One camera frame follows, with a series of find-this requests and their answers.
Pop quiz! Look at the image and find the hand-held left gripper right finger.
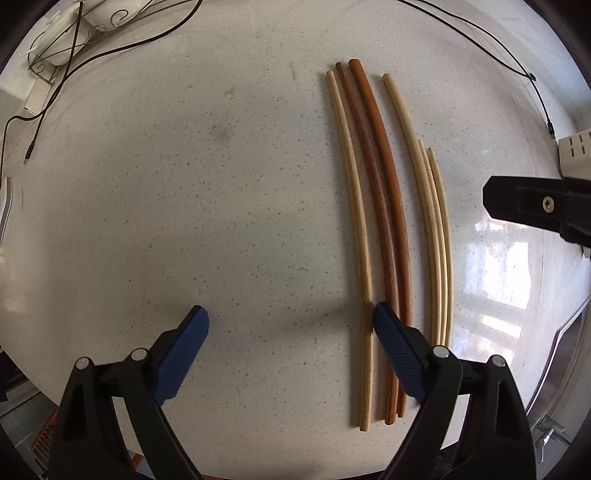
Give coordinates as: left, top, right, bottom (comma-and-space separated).
373, 301, 539, 480

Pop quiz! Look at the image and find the metal wire dish rack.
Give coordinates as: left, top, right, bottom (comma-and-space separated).
28, 0, 204, 86

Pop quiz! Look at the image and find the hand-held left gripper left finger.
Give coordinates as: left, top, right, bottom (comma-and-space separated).
46, 305, 211, 480

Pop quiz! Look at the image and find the grey metal bar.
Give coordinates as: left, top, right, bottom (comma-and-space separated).
0, 178, 14, 245

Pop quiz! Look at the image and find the stainless steel sink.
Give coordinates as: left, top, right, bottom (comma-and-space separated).
526, 295, 591, 462

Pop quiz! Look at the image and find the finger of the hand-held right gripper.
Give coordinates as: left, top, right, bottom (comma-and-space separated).
482, 175, 591, 247

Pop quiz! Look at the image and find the cream plastic utensil holder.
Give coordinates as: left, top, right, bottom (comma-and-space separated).
558, 130, 591, 178

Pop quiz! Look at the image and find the black cable small plug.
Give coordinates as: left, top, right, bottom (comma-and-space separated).
402, 0, 536, 80

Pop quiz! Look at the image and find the brown wooden chopstick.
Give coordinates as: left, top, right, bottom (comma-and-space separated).
348, 58, 413, 418
335, 61, 400, 425

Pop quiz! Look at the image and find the chrome sink faucet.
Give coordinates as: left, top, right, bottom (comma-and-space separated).
531, 414, 571, 462

